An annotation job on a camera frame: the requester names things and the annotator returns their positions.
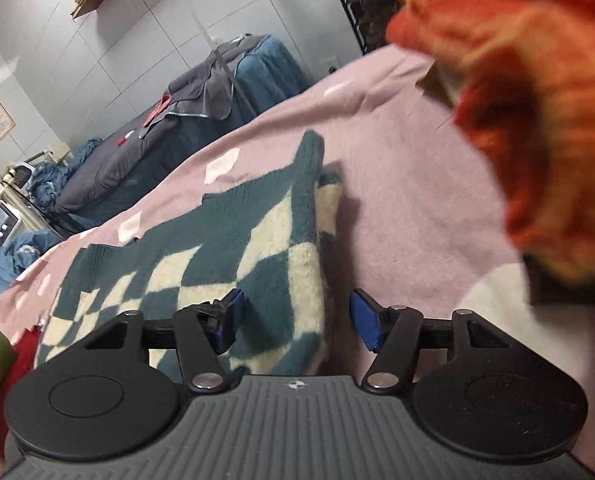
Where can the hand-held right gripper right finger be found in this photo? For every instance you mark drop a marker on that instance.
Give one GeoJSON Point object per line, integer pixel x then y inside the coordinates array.
{"type": "Point", "coordinates": [365, 317]}

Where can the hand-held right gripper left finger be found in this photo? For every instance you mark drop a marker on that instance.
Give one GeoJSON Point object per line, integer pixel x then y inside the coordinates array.
{"type": "Point", "coordinates": [230, 320]}

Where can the teal cream checkered sweater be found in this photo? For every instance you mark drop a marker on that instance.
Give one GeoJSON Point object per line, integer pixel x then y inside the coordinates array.
{"type": "Point", "coordinates": [227, 240]}

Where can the orange knit garment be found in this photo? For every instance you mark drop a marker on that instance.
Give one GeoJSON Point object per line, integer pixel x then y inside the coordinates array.
{"type": "Point", "coordinates": [527, 85]}

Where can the pink dotted blanket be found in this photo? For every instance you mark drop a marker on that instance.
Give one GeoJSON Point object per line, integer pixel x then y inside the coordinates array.
{"type": "Point", "coordinates": [402, 185]}

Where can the grey covered bed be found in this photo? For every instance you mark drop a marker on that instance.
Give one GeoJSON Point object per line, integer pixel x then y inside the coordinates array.
{"type": "Point", "coordinates": [127, 170]}

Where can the dark brown box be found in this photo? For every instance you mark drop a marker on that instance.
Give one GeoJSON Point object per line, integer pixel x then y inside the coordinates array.
{"type": "Point", "coordinates": [572, 290]}

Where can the small red white item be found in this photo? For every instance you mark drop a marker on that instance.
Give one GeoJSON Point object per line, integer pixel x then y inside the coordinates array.
{"type": "Point", "coordinates": [126, 138]}

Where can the red fleece garment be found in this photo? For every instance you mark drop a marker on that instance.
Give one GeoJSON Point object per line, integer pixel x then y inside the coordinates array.
{"type": "Point", "coordinates": [22, 355]}

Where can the red plastic tool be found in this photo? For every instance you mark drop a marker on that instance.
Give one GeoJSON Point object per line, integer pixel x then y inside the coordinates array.
{"type": "Point", "coordinates": [157, 110]}

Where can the crumpled blue cloth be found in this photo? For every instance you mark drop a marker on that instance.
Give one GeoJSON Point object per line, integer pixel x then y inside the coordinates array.
{"type": "Point", "coordinates": [52, 180]}

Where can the blue duvet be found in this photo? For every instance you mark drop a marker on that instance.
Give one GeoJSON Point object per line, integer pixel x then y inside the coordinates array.
{"type": "Point", "coordinates": [7, 265]}

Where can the grey towel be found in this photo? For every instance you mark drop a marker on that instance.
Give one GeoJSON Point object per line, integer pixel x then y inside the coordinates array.
{"type": "Point", "coordinates": [207, 90]}

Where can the white lamp pole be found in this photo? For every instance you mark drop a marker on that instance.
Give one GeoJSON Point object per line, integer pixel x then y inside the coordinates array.
{"type": "Point", "coordinates": [197, 12]}

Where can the black metal rack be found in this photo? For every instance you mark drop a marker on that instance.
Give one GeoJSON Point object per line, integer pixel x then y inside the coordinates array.
{"type": "Point", "coordinates": [367, 5]}

